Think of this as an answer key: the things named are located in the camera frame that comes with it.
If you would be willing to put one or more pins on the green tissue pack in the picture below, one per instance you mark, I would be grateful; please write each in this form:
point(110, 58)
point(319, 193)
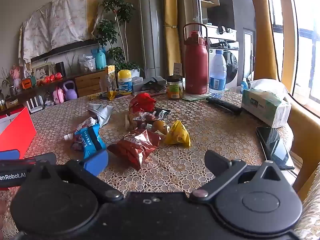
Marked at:
point(265, 105)

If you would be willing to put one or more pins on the white card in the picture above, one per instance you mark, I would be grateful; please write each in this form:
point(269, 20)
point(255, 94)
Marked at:
point(178, 69)

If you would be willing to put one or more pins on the teal bottle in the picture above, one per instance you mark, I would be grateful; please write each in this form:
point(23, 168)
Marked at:
point(100, 58)

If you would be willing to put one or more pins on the black remote control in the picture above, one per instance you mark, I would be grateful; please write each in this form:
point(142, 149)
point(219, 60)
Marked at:
point(223, 106)

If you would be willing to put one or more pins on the golden round snack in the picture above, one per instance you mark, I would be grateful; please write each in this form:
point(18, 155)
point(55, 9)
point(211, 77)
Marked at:
point(160, 127)

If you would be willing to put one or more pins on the clear plastic water bottle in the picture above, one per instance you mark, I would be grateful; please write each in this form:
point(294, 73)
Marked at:
point(217, 75)

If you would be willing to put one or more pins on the orange toy radio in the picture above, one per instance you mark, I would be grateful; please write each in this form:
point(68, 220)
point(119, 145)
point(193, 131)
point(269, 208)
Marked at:
point(28, 82)

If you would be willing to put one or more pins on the yellow curtain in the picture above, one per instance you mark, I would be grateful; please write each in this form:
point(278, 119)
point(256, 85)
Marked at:
point(172, 30)

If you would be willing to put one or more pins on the wooden drawer cabinet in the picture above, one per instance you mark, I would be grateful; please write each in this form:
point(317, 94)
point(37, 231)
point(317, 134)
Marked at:
point(88, 82)

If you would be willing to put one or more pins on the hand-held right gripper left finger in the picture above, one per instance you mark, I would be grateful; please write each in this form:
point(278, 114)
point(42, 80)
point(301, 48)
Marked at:
point(96, 161)

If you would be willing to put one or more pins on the yellow chair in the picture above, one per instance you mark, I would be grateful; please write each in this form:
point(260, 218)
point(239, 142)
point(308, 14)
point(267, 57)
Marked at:
point(305, 135)

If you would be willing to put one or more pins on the yellow lid vitamin bottle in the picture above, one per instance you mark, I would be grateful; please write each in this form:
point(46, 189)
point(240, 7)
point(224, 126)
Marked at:
point(124, 82)

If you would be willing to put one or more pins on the brown pastry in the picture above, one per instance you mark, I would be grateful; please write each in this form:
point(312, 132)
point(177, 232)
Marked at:
point(140, 122)

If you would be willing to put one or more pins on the black speaker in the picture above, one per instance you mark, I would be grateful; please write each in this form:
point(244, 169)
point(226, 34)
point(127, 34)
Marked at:
point(60, 69)

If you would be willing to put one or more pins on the purple kettlebell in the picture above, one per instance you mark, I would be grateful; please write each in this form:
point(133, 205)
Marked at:
point(70, 92)

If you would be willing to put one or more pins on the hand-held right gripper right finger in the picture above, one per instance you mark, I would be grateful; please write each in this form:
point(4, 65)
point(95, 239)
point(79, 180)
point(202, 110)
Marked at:
point(216, 162)

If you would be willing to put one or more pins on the floral cloth covered television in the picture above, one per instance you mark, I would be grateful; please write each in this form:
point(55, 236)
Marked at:
point(55, 22)

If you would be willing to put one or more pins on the pink toy bag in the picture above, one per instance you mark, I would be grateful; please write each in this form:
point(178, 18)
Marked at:
point(58, 96)

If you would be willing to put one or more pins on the small blue bottle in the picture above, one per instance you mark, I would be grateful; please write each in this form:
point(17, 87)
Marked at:
point(244, 86)

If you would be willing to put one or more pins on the potted green plant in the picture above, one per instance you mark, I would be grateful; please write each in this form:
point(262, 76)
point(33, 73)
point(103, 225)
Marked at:
point(115, 12)

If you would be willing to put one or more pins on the black snack packet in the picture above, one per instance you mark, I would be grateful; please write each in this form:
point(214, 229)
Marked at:
point(161, 112)

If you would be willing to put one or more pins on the black smartphone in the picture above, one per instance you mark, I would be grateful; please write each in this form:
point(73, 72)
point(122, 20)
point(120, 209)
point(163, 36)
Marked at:
point(273, 146)

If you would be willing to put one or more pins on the dark round coaster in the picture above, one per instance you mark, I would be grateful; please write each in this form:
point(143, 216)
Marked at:
point(115, 97)

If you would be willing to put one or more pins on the green coaster mat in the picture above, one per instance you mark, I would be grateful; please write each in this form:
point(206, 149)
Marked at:
point(192, 97)

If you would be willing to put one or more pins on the blue snack packet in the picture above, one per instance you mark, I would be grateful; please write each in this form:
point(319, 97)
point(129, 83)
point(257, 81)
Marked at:
point(91, 141)

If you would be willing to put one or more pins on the yellow snack packet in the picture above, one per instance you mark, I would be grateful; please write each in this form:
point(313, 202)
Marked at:
point(177, 135)

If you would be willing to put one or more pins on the red cardboard box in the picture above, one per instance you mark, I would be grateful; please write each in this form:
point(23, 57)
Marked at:
point(17, 132)

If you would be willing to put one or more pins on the yellow giraffe figure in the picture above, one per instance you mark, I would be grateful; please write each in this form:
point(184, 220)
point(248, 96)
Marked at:
point(263, 30)

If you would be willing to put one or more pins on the silver white pouch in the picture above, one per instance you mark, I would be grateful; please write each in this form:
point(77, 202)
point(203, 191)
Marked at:
point(101, 112)

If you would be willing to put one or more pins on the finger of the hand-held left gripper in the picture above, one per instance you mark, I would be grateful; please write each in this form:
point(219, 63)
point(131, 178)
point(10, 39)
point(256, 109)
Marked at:
point(10, 154)

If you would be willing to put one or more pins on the dark red chip bag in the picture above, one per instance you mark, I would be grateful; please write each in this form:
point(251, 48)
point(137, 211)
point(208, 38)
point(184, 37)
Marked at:
point(136, 146)

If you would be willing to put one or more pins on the red snack bag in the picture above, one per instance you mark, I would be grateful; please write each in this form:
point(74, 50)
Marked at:
point(142, 102)

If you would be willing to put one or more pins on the red water jug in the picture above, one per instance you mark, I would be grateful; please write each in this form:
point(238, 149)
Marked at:
point(196, 65)

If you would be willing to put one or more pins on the clear plastic bag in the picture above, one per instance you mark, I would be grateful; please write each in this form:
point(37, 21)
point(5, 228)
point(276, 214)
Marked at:
point(86, 63)

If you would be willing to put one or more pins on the glass jar black lid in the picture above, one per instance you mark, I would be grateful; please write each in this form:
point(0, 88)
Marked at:
point(175, 88)

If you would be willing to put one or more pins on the glass cup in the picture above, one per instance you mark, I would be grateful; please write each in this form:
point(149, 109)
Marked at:
point(105, 87)

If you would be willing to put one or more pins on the picture frame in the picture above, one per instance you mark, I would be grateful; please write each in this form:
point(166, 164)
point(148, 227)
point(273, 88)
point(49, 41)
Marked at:
point(42, 72)

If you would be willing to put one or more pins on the white router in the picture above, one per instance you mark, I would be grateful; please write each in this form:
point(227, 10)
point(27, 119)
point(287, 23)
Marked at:
point(35, 105)

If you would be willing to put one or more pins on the standing air conditioner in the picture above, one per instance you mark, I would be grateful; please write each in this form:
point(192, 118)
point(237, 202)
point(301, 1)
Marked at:
point(151, 30)

